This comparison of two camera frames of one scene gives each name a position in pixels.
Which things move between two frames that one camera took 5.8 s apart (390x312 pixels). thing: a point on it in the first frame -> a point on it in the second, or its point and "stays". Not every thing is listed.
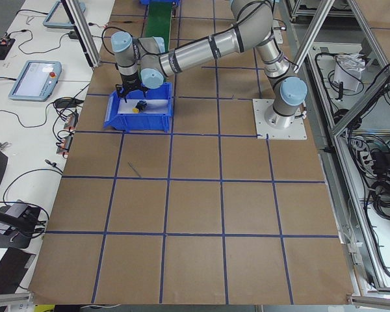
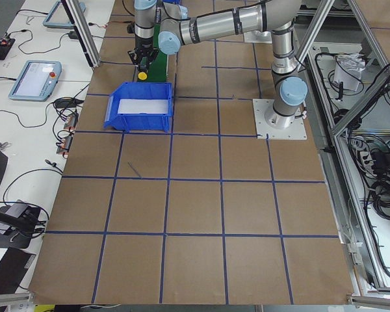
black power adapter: [73, 34] stays
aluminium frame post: [83, 32] stays
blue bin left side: [158, 122] stays
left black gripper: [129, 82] -> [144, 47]
